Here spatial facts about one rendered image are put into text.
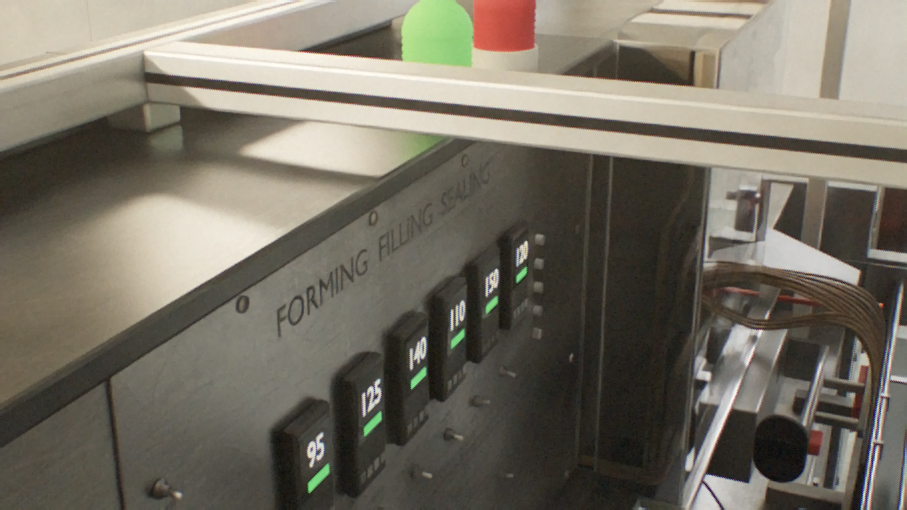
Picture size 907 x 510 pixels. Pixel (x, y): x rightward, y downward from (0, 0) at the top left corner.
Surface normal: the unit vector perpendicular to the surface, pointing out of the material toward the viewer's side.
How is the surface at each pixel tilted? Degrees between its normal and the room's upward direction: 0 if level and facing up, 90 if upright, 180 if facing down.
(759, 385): 0
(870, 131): 90
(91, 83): 90
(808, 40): 90
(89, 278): 0
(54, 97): 90
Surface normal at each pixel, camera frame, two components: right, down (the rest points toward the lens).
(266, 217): 0.00, -0.93
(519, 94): -0.39, 0.33
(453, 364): 0.92, 0.15
